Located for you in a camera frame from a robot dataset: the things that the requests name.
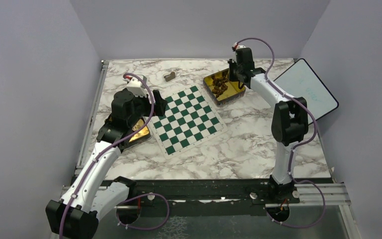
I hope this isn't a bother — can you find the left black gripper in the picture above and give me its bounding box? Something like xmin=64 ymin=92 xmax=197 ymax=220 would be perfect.
xmin=128 ymin=90 xmax=168 ymax=127

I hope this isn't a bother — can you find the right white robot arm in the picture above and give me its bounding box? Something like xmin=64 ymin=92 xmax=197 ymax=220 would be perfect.
xmin=228 ymin=46 xmax=308 ymax=203

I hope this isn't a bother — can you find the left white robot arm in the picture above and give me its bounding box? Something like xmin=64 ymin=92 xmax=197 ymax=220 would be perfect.
xmin=45 ymin=89 xmax=168 ymax=239

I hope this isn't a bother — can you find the gold tin with dark pieces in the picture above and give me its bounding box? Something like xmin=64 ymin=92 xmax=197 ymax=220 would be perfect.
xmin=203 ymin=69 xmax=246 ymax=107

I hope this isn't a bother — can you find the green white chess board mat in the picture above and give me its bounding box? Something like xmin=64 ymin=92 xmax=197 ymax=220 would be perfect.
xmin=148 ymin=86 xmax=228 ymax=159

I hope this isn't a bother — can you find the gold tin with white pieces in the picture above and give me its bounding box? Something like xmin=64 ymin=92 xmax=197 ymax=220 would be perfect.
xmin=101 ymin=117 xmax=151 ymax=150

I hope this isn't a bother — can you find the small grey tan clip device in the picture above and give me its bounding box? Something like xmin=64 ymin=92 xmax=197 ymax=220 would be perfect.
xmin=163 ymin=72 xmax=176 ymax=82

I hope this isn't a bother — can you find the small whiteboard tablet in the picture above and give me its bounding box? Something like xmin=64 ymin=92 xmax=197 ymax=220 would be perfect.
xmin=274 ymin=58 xmax=339 ymax=120

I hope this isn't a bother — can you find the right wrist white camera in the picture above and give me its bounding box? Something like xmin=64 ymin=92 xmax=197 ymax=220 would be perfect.
xmin=232 ymin=42 xmax=246 ymax=52

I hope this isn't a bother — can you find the wrist white camera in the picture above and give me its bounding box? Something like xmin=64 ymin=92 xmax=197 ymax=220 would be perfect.
xmin=232 ymin=42 xmax=246 ymax=52
xmin=124 ymin=77 xmax=147 ymax=98

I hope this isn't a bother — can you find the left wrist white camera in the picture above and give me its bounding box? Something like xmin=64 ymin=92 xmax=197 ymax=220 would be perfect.
xmin=124 ymin=77 xmax=147 ymax=98

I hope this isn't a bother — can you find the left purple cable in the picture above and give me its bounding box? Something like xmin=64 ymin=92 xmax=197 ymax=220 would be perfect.
xmin=58 ymin=72 xmax=171 ymax=239

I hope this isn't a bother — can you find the purple cable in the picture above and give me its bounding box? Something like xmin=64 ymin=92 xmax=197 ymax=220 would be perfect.
xmin=232 ymin=37 xmax=327 ymax=229
xmin=58 ymin=72 xmax=171 ymax=239

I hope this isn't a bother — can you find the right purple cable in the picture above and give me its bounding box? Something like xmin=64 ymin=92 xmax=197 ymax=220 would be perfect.
xmin=232 ymin=37 xmax=327 ymax=229

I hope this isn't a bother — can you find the black metal base frame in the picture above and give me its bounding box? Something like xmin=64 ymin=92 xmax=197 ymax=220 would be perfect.
xmin=62 ymin=178 xmax=352 ymax=219

